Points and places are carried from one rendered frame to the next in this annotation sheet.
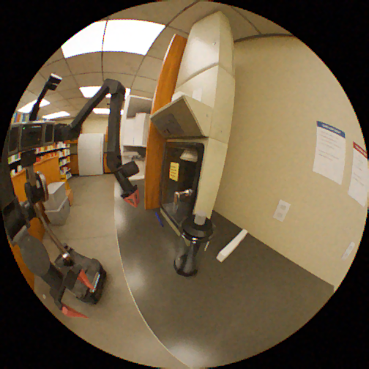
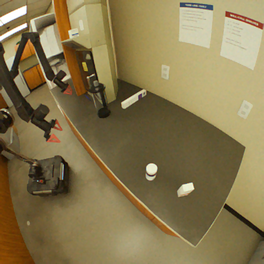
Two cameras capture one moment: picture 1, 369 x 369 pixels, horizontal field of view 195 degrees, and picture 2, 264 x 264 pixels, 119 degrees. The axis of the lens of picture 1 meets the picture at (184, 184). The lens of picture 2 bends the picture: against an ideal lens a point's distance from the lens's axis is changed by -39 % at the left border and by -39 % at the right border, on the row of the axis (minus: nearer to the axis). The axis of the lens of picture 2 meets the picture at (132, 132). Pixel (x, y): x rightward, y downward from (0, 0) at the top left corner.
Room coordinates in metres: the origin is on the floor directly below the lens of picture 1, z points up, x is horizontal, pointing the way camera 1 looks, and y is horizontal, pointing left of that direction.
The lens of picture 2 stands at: (-0.50, -0.23, 1.52)
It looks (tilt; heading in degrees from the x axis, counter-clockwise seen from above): 48 degrees down; 358
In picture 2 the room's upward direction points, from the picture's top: 6 degrees counter-clockwise
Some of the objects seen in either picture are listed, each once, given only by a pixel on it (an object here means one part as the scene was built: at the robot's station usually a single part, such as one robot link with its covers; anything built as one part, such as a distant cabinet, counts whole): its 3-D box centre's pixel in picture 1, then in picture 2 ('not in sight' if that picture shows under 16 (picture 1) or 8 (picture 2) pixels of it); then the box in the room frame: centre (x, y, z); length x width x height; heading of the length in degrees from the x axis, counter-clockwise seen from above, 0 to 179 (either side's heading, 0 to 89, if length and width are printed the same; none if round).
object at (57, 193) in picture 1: (53, 195); (1, 134); (0.81, 2.37, 0.49); 0.60 x 0.42 x 0.33; 37
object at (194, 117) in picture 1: (171, 123); (74, 44); (0.44, 0.09, 1.46); 0.32 x 0.12 x 0.10; 37
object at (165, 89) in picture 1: (188, 110); (84, 21); (0.75, 0.05, 1.64); 0.49 x 0.03 x 1.40; 127
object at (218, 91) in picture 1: (200, 158); (98, 53); (0.55, -0.06, 1.33); 0.32 x 0.25 x 0.77; 37
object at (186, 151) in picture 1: (173, 185); (87, 74); (0.47, 0.05, 1.19); 0.30 x 0.01 x 0.40; 36
